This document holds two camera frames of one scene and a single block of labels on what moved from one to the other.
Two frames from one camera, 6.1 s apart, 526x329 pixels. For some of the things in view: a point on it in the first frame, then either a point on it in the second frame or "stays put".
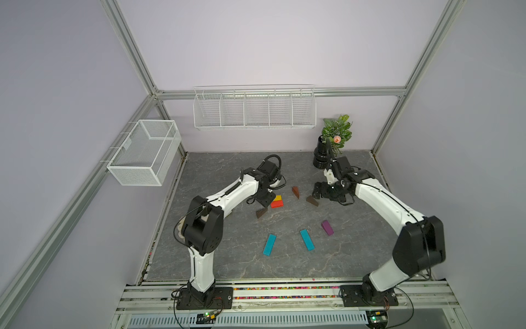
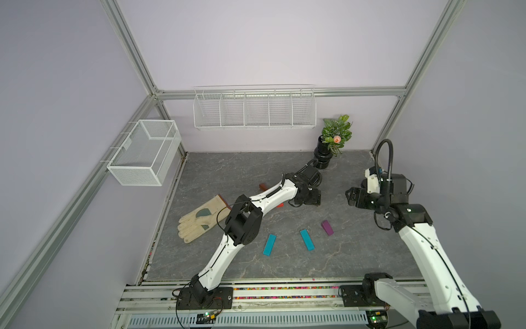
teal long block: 269,245 stays put
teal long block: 307,240 stays put
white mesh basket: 145,157 stays put
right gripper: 322,186 → 363,193
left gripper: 267,201 → 316,200
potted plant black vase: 338,129 stays put
